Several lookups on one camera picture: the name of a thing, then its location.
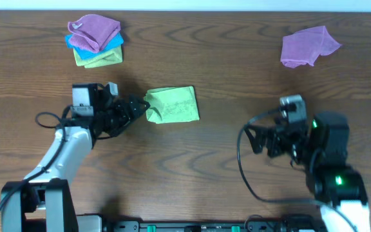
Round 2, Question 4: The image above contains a light green microfiber cloth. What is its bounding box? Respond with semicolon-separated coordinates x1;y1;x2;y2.
144;86;200;124

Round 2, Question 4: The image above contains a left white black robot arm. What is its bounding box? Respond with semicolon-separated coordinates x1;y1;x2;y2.
0;82;150;231

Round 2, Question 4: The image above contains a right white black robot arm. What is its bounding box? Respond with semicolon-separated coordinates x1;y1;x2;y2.
238;109;371;231

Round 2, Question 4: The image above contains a folded green cloth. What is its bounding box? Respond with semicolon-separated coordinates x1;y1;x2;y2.
73;46;123;68

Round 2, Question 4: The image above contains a folded blue cloth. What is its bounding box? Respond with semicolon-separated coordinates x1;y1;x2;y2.
64;34;124;60

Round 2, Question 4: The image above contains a folded purple cloth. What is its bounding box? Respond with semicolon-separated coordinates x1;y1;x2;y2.
68;14;120;53

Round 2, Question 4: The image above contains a crumpled purple cloth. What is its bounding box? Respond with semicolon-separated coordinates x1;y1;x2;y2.
280;26;341;68

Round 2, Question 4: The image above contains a right black camera cable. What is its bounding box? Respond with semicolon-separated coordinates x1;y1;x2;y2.
236;108;359;232

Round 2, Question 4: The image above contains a black camera cable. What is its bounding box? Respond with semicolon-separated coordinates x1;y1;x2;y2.
236;108;359;232
0;82;109;232

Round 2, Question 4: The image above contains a left black camera cable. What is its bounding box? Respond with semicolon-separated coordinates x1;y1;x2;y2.
0;82;109;232

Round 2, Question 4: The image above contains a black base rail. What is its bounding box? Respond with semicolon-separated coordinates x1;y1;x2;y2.
75;214;328;232

